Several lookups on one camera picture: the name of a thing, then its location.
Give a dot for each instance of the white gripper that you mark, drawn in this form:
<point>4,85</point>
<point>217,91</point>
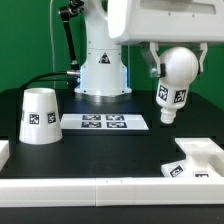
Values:
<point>166,21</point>

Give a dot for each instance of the white lamp bulb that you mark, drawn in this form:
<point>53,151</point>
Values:
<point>181,68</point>

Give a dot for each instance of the white lamp base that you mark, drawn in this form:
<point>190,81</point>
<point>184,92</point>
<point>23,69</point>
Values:
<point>204,159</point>

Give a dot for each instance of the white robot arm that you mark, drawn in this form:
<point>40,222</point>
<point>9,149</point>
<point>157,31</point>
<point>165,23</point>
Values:
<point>103,74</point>

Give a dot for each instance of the white lamp shade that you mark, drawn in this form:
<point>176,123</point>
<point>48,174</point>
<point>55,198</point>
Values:
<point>40,123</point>

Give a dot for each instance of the white marker plate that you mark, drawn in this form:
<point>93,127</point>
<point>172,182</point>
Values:
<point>103,122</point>

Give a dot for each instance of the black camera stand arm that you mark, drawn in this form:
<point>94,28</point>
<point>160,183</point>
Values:
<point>71,10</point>

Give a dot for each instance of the white front wall bar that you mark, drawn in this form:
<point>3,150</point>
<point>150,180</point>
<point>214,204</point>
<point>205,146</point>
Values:
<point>63,192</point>

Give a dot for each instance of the white wall bar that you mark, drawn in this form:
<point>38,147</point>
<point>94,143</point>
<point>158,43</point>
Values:
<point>63,192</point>
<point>4,152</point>

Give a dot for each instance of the white left wall bar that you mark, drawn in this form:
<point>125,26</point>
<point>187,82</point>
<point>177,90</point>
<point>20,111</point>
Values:
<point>4,152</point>

